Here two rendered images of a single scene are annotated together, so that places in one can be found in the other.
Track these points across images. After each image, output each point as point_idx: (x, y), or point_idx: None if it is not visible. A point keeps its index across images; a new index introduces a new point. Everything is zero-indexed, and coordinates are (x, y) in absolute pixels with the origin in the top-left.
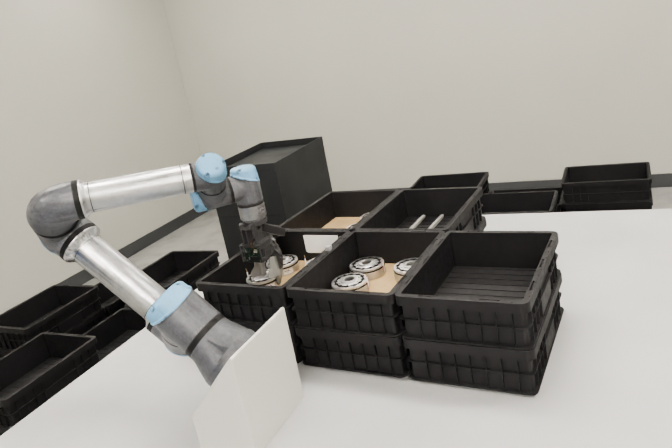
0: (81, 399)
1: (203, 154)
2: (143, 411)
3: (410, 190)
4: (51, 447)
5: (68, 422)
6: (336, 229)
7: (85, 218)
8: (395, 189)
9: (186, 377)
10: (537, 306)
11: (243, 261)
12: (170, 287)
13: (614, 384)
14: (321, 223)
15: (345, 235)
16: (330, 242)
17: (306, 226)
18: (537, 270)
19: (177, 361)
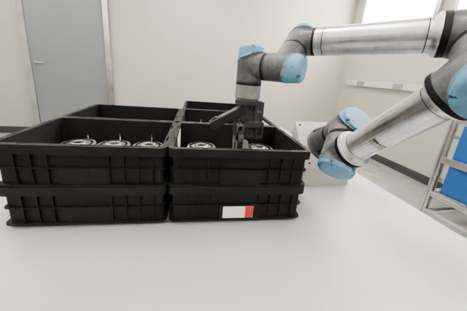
0: (454, 287)
1: (306, 23)
2: (376, 221)
3: (70, 114)
4: (465, 250)
5: (459, 265)
6: (174, 125)
7: (443, 64)
8: (57, 117)
9: (332, 221)
10: None
11: (261, 138)
12: (355, 107)
13: None
14: (52, 175)
15: (189, 122)
16: (180, 136)
17: (95, 166)
18: (223, 103)
19: (330, 243)
